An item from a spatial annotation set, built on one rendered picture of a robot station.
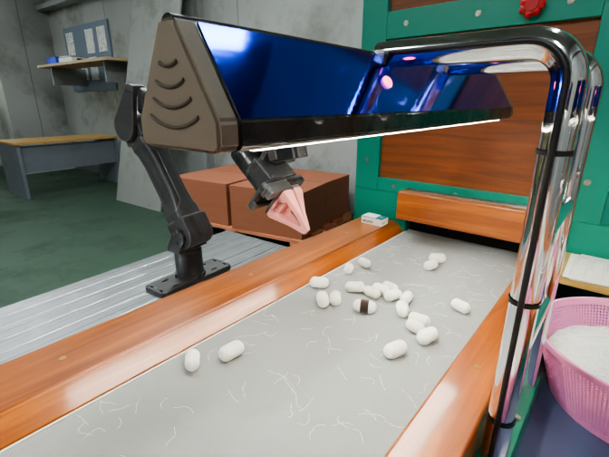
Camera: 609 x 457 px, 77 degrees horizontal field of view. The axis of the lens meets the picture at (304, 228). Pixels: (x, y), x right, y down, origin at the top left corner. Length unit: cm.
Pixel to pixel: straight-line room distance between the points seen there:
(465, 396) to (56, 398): 45
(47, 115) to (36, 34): 117
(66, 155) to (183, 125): 536
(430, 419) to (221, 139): 35
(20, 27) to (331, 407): 726
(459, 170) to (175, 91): 81
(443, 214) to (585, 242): 27
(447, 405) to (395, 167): 70
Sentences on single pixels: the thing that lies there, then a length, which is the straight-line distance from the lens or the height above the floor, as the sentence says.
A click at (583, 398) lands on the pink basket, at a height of 72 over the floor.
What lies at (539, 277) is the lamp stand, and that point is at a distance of 38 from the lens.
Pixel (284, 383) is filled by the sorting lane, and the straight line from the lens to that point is 51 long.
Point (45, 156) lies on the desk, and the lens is 550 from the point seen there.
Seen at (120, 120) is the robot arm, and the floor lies 103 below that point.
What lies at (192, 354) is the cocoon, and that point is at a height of 76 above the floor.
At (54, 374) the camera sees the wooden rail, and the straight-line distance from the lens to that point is 56.
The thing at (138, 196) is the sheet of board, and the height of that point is 10.
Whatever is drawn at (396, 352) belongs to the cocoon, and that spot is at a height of 75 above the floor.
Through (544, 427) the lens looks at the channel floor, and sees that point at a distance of 62.
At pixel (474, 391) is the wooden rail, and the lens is 49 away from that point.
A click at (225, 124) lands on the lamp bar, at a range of 21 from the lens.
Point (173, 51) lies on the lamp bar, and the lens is 24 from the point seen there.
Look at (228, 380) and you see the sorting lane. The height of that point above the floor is 74.
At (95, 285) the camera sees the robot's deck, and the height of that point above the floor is 67.
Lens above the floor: 107
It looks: 18 degrees down
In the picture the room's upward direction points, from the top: straight up
